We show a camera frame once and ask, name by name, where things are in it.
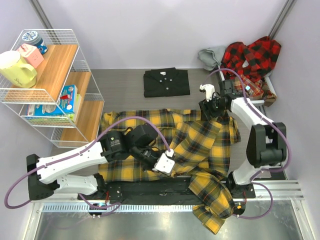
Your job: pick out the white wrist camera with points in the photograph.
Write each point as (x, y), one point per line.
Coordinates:
(165, 163)
(209, 91)

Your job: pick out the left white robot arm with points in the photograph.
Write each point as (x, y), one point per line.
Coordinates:
(50, 175)

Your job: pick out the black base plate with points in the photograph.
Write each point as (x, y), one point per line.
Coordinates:
(166, 191)

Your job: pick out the green box on shelf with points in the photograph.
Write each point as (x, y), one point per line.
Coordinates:
(73, 108)

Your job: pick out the yellow plaid long sleeve shirt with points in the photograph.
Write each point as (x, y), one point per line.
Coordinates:
(202, 151)

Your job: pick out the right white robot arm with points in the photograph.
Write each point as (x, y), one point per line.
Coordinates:
(265, 147)

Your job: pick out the white slotted cable duct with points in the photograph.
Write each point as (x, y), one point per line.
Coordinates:
(81, 207)

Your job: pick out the blue product box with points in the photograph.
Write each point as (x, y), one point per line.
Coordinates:
(67, 97)

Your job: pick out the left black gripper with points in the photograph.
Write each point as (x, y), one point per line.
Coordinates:
(159, 152)

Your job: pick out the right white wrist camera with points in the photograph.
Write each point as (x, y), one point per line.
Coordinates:
(209, 91)

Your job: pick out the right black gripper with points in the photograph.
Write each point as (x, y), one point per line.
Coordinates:
(205, 106)

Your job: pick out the white laundry basket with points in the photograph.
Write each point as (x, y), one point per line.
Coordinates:
(265, 100)

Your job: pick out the blue patterned tin can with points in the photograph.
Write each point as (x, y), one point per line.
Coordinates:
(33, 38)

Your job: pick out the brown plaid shirt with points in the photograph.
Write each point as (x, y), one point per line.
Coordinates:
(255, 87)

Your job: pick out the yellow green pitcher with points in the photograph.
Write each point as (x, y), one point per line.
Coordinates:
(16, 69)

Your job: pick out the white wire shelf rack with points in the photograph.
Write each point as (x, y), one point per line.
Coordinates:
(64, 64)

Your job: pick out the red black plaid shirt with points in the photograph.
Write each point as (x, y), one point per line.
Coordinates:
(253, 61)

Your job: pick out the grey crumpled shirt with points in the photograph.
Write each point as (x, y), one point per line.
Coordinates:
(212, 57)

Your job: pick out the folded black shirt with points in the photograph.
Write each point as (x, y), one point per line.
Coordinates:
(166, 82)

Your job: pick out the pink cube box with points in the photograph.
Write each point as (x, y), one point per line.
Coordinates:
(31, 54)

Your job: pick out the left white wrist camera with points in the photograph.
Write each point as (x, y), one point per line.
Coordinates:
(165, 163)

